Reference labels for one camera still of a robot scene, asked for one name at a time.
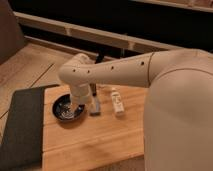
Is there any beige cylindrical gripper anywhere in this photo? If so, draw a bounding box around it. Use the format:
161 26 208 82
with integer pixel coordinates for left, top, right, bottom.
70 84 91 111

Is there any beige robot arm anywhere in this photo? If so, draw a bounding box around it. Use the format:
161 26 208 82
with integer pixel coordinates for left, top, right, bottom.
59 49 213 171

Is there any small white bottle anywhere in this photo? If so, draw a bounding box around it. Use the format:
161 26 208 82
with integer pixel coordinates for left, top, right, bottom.
111 88 124 115

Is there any wooden cutting board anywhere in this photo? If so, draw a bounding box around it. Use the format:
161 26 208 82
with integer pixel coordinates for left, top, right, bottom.
42 86 147 171

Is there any dark grey mat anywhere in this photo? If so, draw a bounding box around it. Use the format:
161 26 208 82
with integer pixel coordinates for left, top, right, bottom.
0 84 56 171

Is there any black frying pan red handle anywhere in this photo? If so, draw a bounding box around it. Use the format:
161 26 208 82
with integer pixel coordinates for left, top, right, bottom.
52 94 85 122

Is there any wooden shelf rail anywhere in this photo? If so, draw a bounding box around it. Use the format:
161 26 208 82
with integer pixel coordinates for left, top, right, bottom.
14 12 179 53

